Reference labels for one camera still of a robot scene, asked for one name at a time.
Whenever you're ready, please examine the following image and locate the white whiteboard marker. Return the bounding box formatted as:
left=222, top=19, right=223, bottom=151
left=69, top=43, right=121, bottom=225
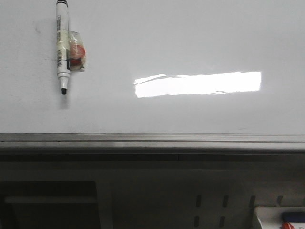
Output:
left=56, top=0, right=71, bottom=95

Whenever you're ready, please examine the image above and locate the grey slotted panel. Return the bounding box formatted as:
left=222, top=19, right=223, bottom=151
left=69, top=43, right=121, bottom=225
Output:
left=96, top=167, right=305, bottom=229

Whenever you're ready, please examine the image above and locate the white tray with items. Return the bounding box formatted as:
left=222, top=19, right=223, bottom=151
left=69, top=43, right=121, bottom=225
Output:
left=252, top=206, right=305, bottom=229

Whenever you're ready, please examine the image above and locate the small red object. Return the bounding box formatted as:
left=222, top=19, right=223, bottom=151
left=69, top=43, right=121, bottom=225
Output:
left=281, top=222, right=295, bottom=229

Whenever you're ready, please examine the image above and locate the blue eraser block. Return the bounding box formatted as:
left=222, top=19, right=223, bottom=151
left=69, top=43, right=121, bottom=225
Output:
left=282, top=211, right=305, bottom=223

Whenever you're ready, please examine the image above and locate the aluminium whiteboard frame rail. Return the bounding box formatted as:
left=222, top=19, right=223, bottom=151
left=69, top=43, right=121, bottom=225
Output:
left=0, top=133, right=305, bottom=151

